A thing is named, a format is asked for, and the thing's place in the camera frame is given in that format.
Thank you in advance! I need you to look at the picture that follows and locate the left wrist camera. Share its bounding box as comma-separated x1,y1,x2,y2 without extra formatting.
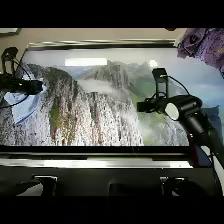
0,46,20,75

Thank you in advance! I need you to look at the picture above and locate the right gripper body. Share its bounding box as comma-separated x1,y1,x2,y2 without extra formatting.
136,96,167,115

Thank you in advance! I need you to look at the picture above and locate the silver frame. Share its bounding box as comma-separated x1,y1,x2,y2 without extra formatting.
0,151,214,197

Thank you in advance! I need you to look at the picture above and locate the purple patterned garment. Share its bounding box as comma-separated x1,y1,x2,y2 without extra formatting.
176,28,224,78

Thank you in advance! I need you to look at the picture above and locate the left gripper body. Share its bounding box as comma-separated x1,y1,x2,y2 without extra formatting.
19,79,45,96

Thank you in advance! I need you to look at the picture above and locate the black cable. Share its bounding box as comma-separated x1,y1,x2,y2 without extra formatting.
165,75,192,98
0,57,32,110

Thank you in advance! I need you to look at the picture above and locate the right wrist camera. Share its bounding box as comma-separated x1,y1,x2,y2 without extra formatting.
151,67,168,98

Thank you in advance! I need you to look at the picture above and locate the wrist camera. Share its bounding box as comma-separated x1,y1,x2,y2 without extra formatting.
0,46,20,75
151,67,168,98

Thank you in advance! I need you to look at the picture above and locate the light blue garment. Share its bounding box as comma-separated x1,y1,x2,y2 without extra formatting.
2,71,50,125

